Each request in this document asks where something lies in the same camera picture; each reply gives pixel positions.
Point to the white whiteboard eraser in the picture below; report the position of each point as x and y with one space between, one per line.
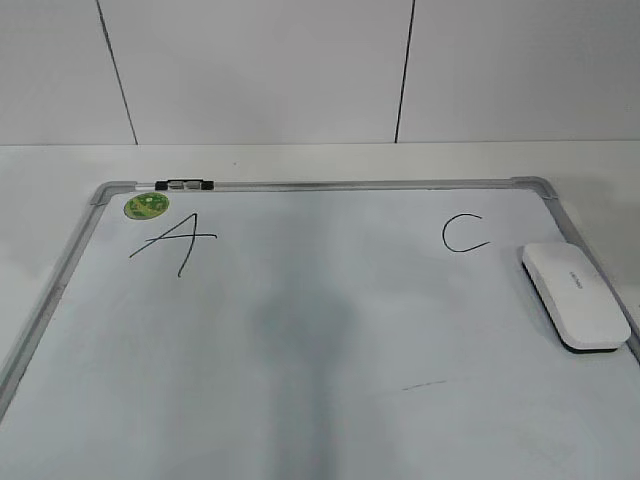
581 305

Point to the round green magnet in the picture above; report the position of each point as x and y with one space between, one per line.
146 206

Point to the white whiteboard with grey frame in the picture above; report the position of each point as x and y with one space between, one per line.
376 330

